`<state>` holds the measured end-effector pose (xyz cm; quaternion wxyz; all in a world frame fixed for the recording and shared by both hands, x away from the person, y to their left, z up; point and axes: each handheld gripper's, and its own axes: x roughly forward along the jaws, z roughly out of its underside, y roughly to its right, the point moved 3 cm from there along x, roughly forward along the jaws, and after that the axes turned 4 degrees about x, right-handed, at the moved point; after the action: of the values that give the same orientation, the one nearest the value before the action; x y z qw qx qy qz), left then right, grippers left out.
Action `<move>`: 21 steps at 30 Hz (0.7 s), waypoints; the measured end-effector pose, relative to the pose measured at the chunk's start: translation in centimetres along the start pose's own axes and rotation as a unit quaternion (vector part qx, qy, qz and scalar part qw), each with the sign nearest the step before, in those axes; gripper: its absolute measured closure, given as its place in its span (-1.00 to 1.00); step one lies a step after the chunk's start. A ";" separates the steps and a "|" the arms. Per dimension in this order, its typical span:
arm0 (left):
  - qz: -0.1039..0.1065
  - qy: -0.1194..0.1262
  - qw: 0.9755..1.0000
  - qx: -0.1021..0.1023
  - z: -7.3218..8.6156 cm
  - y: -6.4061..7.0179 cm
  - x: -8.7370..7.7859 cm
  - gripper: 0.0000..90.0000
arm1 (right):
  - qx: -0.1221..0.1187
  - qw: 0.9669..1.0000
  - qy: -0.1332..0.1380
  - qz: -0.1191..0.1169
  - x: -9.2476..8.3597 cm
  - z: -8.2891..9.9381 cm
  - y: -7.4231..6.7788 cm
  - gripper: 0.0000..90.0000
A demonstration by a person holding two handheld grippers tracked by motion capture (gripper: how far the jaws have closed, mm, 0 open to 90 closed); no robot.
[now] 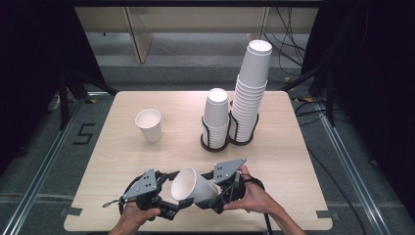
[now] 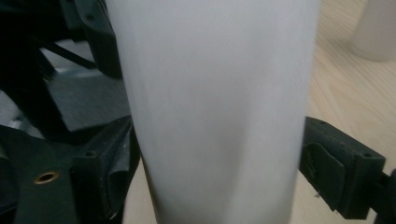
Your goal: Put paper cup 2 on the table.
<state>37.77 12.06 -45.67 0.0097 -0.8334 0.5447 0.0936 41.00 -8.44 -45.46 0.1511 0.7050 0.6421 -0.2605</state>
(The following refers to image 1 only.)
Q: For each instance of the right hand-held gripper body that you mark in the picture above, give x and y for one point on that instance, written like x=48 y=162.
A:
x=228 y=182

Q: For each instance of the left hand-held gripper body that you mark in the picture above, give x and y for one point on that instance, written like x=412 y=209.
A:
x=143 y=186

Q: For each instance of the white paper cup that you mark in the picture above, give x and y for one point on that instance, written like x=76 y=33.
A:
x=192 y=187
x=149 y=125

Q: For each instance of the short stack of paper cups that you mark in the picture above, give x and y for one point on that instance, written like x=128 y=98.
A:
x=216 y=116

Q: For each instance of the tall stack of paper cups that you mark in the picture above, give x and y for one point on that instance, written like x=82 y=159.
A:
x=250 y=91

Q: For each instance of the person's right hand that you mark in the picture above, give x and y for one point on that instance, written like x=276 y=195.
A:
x=256 y=197

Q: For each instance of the person's left hand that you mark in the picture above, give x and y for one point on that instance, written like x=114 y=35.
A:
x=135 y=218

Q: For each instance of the black tape strip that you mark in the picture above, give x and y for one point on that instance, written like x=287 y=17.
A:
x=327 y=214
x=71 y=211

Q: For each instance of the black metal stand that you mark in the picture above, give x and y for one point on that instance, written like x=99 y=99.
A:
x=70 y=94
x=321 y=88

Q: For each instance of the aluminium floor rail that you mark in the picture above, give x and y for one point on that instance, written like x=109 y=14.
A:
x=354 y=169
x=42 y=169

